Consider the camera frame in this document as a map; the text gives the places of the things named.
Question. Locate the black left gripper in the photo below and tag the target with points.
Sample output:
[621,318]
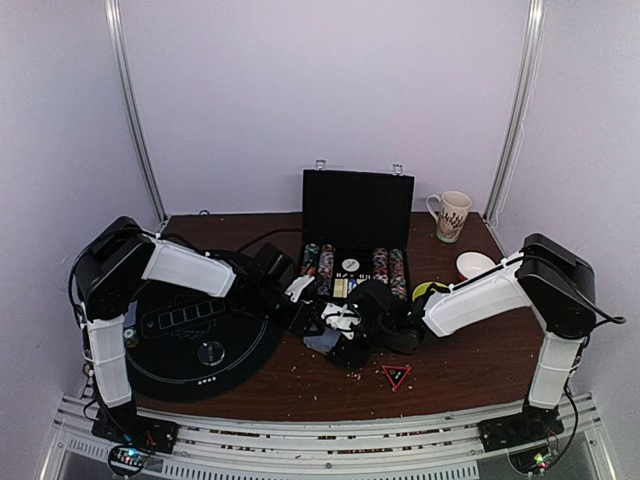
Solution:
[297,321]

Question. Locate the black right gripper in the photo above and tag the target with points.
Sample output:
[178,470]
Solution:
[348,347]

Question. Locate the grey card deck box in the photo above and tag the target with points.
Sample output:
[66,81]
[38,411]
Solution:
[321,343]

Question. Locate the black poker chip case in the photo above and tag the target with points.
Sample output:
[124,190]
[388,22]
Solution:
[356,212]

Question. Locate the clear black round button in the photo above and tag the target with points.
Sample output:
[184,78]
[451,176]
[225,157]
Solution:
[211,353]

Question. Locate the blue checkered playing card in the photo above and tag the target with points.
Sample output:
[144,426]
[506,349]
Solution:
[130,316]

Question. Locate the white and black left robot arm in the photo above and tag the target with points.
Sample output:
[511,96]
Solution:
[102,283]

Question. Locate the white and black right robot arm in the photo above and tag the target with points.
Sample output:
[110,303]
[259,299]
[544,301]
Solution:
[542,276]

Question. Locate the left outer poker chip row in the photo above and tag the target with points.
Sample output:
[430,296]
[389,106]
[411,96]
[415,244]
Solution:
[310,260]

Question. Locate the yellow-green bowl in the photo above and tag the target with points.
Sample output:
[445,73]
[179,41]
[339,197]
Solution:
[427,288]

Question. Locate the red and black triangle card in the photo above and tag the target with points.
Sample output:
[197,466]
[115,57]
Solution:
[396,375]

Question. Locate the left inner poker chip row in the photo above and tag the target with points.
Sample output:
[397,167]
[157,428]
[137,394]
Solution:
[325,269]

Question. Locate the cream card deck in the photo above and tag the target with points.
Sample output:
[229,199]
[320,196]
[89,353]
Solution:
[340,288]

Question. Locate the right outer poker chip row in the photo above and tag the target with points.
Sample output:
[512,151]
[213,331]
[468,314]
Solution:
[397,274]

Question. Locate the white dealer button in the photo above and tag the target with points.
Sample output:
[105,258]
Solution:
[350,265]

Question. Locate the white and orange bowl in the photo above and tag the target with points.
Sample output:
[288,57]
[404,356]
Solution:
[471,264]

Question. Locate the round black poker mat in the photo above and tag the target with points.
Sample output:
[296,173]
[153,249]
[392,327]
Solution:
[184,345]

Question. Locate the cream patterned mug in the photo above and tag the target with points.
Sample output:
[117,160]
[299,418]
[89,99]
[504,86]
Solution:
[449,211]

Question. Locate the right green circuit board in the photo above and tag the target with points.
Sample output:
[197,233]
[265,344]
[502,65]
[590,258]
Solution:
[534,461]

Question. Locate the green circuit board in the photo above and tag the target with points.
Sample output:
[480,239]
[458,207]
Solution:
[534,461]
[127,461]

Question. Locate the left green circuit board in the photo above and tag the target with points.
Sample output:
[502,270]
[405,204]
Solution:
[127,461]

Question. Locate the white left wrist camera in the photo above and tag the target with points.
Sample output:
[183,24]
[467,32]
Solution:
[295,290]

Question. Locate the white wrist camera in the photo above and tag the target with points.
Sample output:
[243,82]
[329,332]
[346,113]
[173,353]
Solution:
[295,290]
[341,319]

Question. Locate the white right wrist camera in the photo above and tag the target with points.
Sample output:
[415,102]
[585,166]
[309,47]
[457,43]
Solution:
[341,319]

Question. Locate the right aluminium frame post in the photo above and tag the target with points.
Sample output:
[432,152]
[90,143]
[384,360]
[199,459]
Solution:
[522,96]

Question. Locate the aluminium frame post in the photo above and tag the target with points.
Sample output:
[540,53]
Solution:
[522,96]
[133,118]

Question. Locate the aluminium front rail base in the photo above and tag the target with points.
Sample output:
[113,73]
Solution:
[438,446]

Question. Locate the left aluminium frame post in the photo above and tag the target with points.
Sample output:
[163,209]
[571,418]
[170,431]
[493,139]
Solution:
[133,118]

